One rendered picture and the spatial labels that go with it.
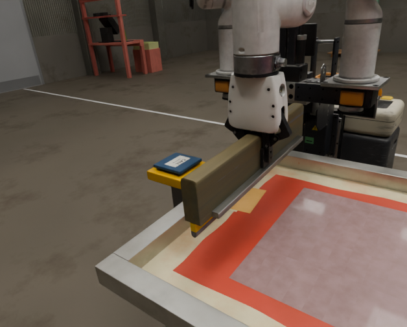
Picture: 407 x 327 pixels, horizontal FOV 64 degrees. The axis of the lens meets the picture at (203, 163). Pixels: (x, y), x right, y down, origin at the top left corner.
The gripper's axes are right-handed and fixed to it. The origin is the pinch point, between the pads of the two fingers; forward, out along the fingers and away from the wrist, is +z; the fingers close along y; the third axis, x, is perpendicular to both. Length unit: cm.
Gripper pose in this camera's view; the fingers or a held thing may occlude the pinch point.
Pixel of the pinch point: (256, 154)
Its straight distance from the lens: 62.1
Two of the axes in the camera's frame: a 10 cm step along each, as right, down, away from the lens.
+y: -8.1, -2.0, 5.6
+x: -5.8, 3.9, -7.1
